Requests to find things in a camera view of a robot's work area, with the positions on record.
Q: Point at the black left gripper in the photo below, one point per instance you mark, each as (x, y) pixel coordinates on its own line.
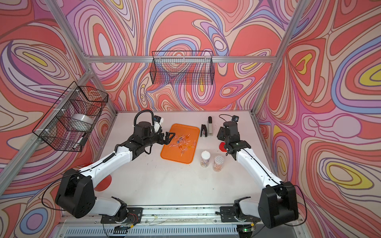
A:
(167, 140)

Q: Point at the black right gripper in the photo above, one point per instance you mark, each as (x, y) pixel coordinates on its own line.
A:
(220, 133)

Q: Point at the red jar lid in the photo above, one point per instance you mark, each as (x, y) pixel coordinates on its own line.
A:
(222, 147)

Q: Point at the white lid candy jar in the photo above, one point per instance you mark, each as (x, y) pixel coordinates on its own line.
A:
(205, 158)

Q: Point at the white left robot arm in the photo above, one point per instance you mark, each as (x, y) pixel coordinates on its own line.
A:
(76, 194)

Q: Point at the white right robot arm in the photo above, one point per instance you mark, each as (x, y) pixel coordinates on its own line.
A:
(278, 203)

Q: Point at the lollipop candies on tray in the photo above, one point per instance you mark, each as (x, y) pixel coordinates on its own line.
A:
(182, 143)

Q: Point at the patterned lid candy jar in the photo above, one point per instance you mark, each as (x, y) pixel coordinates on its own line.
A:
(218, 163)

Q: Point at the orange tray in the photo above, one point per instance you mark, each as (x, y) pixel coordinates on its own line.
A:
(173, 155)

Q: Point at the beige and black stapler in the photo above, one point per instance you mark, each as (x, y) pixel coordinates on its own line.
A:
(210, 126)

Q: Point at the red pen cup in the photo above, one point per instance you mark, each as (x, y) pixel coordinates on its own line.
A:
(104, 184)

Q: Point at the white bowl in basket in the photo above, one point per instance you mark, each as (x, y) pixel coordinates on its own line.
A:
(81, 122)

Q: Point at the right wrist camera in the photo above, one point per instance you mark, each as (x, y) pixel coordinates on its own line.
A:
(235, 118)

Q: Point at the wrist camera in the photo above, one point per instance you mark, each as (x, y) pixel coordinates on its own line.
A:
(157, 123)
(235, 118)

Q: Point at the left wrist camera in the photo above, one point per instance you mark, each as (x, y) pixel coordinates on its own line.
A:
(157, 123)

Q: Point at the black wire basket back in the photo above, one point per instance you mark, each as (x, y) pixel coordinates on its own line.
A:
(182, 67)

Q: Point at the black wire basket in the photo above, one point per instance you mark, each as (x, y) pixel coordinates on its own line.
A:
(182, 67)
(68, 126)

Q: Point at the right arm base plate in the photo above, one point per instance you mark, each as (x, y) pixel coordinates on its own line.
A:
(230, 214)

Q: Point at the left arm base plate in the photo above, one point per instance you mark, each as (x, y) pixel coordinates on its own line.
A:
(132, 215)

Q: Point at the black wire basket left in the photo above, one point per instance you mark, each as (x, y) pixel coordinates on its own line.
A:
(68, 126)

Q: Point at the aluminium frame corner post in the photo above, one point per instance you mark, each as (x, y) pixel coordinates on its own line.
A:
(289, 32)

